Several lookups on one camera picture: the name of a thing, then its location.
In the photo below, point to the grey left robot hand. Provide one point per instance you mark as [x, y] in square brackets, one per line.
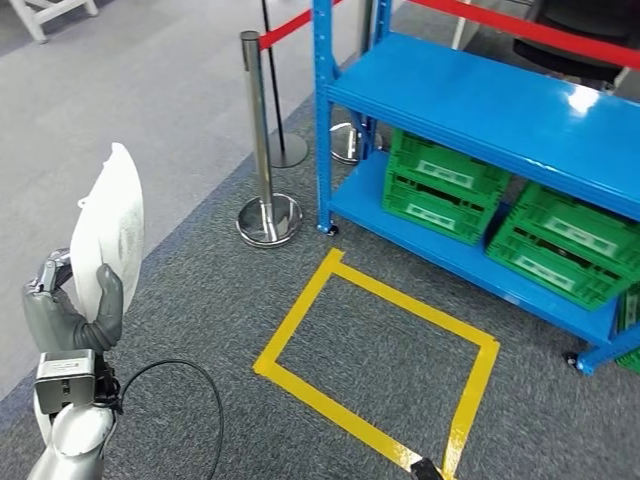
[55, 324]

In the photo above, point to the white curved plastic part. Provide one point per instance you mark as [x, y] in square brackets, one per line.
[112, 218]

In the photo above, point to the blue metal shelf rack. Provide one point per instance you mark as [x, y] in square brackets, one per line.
[475, 106]

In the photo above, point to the black pole stanchion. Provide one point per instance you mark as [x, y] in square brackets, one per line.
[287, 149]

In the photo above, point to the yellow floor tape square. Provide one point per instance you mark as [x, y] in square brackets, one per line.
[350, 278]

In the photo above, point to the red barrier belt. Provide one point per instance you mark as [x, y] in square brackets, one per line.
[525, 30]
[287, 25]

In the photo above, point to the green plastic crate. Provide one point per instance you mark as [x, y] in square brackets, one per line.
[564, 252]
[440, 192]

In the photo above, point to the white desk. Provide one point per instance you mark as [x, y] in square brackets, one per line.
[460, 33]

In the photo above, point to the white table frame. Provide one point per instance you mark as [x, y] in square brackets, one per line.
[35, 16]

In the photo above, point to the chrome stanchion post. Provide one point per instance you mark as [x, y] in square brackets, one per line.
[345, 142]
[257, 119]

